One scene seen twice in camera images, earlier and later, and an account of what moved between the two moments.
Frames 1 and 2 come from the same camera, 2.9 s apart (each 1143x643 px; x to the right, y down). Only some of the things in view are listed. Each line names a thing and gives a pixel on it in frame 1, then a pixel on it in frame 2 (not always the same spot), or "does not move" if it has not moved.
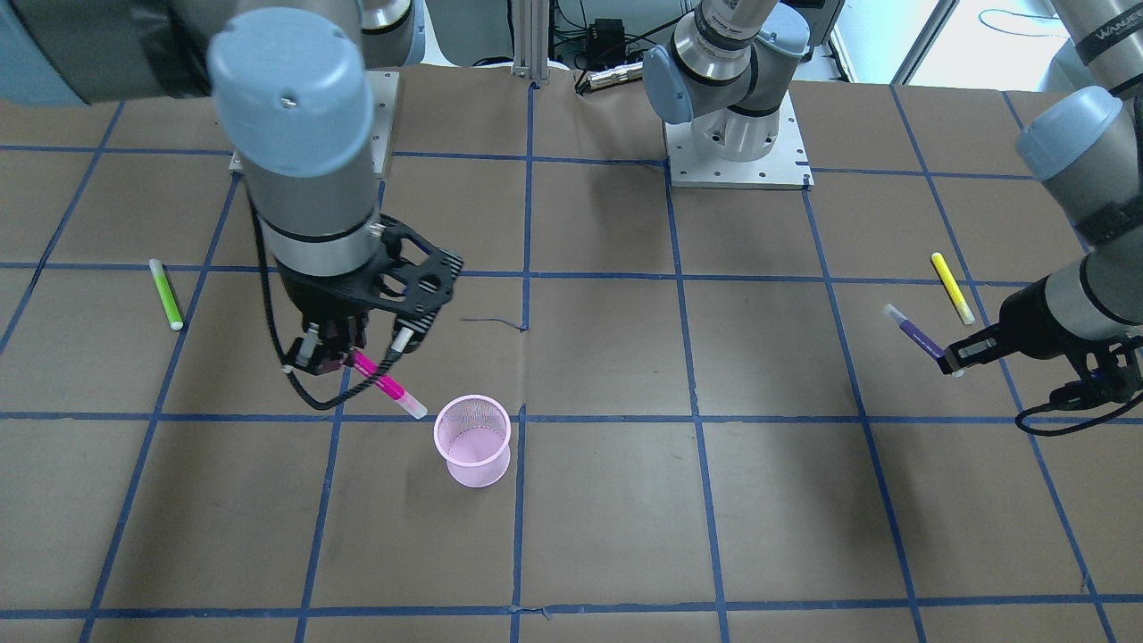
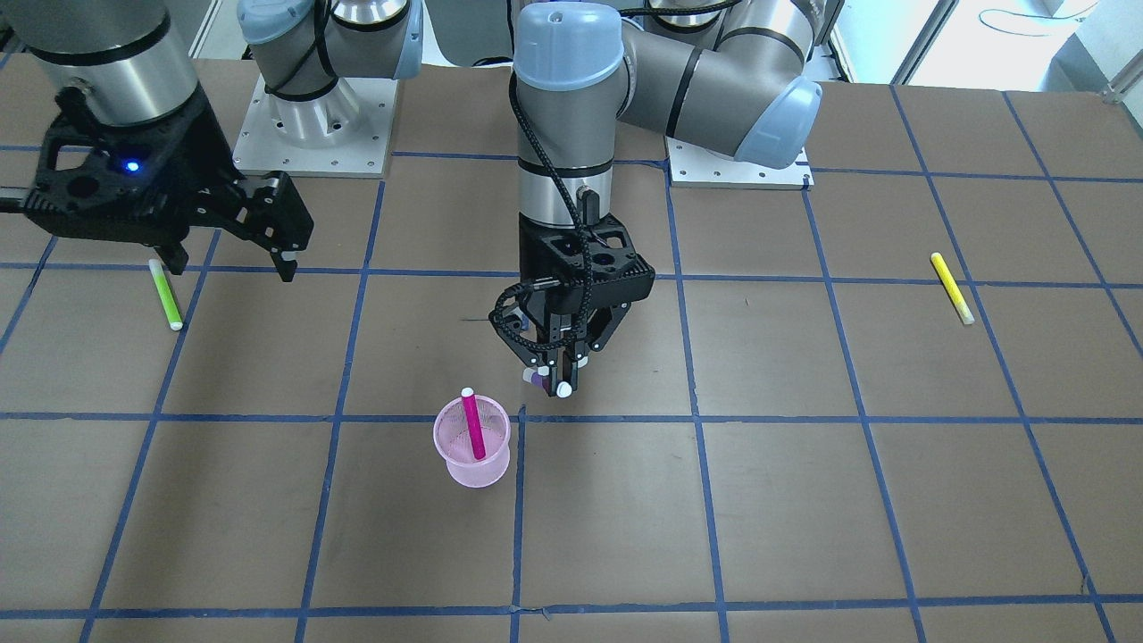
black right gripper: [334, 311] -> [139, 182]
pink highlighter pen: [362, 363] -> [474, 422]
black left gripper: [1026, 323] -> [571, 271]
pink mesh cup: [472, 435] does not move
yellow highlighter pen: [953, 288] does not move
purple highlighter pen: [936, 349] -> [531, 376]
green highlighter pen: [166, 294] does not move
